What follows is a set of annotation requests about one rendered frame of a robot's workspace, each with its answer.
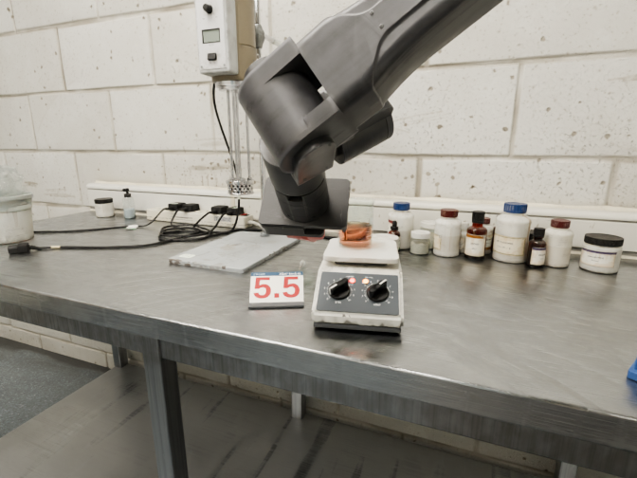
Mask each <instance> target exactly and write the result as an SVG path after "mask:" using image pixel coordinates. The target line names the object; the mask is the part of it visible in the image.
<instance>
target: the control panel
mask: <svg viewBox="0 0 637 478"><path fill-rule="evenodd" d="M343 278H347V279H348V282H349V287H350V294H349V296H348V297H346V298H345V299H342V300H336V299H334V298H332V297H331V296H330V295H329V292H328V289H329V286H330V285H331V284H332V283H334V282H338V281H339V280H341V279H343ZM352 278H353V279H355V281H354V282H353V283H351V282H350V279H352ZM364 279H367V280H368V281H369V282H367V283H366V284H365V283H363V280H364ZM381 280H387V289H388V290H389V296H388V298H387V299H386V300H385V301H383V302H374V301H372V300H370V299H369V298H368V296H367V288H368V287H369V286H370V285H373V284H377V283H378V282H380V281H381ZM316 310H318V311H332V312H346V313H361V314H375V315H390V316H398V315H399V288H398V275H384V274H365V273H346V272H327V271H322V273H321V278H320V284H319V290H318V301H317V307H316Z"/></svg>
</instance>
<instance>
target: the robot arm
mask: <svg viewBox="0 0 637 478"><path fill-rule="evenodd" d="M502 1H503V0H357V1H356V2H355V3H353V4H352V5H351V6H349V7H348V8H346V9H344V10H342V11H341V12H339V13H337V14H336V15H334V16H329V17H326V18H325V19H323V20H322V21H321V22H320V23H318V24H317V25H316V26H315V27H314V28H313V29H312V30H311V31H309V32H308V33H307V34H306V35H305V36H304V37H303V38H302V39H300V40H299V41H298V42H297V43H295V42H294V41H293V39H292V38H291V37H290V36H289V37H288V38H287V39H286V40H285V41H284V42H282V43H281V44H280V45H279V46H278V47H277V48H276V49H275V50H274V51H272V52H271V53H270V54H269V55H268V56H265V57H262V58H260V59H258V60H256V61H255V62H254V63H252V64H251V65H250V66H249V68H248V69H247V70H246V73H245V77H244V80H243V82H242V83H241V85H240V88H239V91H238V101H239V103H240V104H241V106H242V107H243V109H244V111H245V112H246V114H247V116H248V118H249V119H250V121H251V123H252V124H253V126H254V127H255V129H256V131H257V132H258V134H259V135H260V137H261V139H260V145H259V147H260V152H261V155H262V158H263V161H264V165H265V168H266V169H267V172H268V175H269V177H268V178H267V179H266V181H265V185H264V195H263V200H262V205H261V209H260V214H259V219H258V220H259V223H260V225H261V227H262V228H263V229H264V230H265V232H266V233H267V234H274V235H286V236H287V238H293V239H299V240H304V241H308V242H316V241H317V240H322V239H323V238H324V235H325V230H342V232H345V231H346V230H347V225H348V209H349V198H350V191H351V184H350V180H348V179H343V178H326V173H325V171H327V170H329V169H330V168H332V167H333V165H334V161H335V162H337V163H338V164H341V165H342V164H344V163H346V162H348V161H349V160H351V159H353V158H355V157H356V156H359V155H361V154H363V153H364V152H366V151H368V150H370V149H372V148H373V147H374V146H376V145H378V144H380V143H381V142H383V141H385V140H387V139H389V138H391V137H392V135H393V130H394V125H393V118H392V111H393V107H392V105H391V103H390V102H389V97H390V96H391V95H392V94H393V93H394V92H395V90H396V89H397V88H398V87H399V86H400V85H401V84H402V83H403V82H404V81H405V80H406V79H407V78H408V77H409V76H410V75H411V74H412V73H413V72H414V71H415V70H416V69H417V68H419V67H420V66H421V65H422V64H423V63H424V62H426V61H427V60H428V59H429V58H430V57H432V56H433V55H434V54H435V53H437V52H438V51H439V50H441V49H442V48H443V47H444V46H446V45H447V44H449V43H450V42H451V41H452V40H454V39H455V38H456V37H458V36H459V35H460V34H461V33H463V32H464V31H465V30H466V29H468V28H469V27H471V26H472V25H473V24H474V23H476V22H477V21H478V20H480V19H481V18H482V17H483V16H484V15H485V14H486V13H488V12H489V11H490V10H491V9H493V8H494V7H496V6H497V5H498V4H499V3H501V2H502ZM322 86H323V88H324V89H325V90H322V91H320V92H319V89H320V88H321V87H322Z"/></svg>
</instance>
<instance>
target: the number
mask: <svg viewBox="0 0 637 478"><path fill-rule="evenodd" d="M300 298H302V295H301V275H290V276H252V290H251V300H263V299H300Z"/></svg>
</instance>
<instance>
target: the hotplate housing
mask: <svg viewBox="0 0 637 478"><path fill-rule="evenodd" d="M322 271H327V272H346V273H365V274H384V275H398V288H399V315H398V316H390V315H375V314H361V313H346V312H332V311H318V310H316V307H317V301H318V294H319V284H320V278H321V273H322ZM311 320H314V327H326V328H339V329H353V330H366V331H379V332H392V333H401V326H404V303H403V274H402V269H401V264H400V259H399V263H398V264H371V263H350V262H330V261H325V260H323V261H322V263H321V265H320V267H319V270H318V278H317V283H316V289H315V295H314V300H313V306H312V311H311Z"/></svg>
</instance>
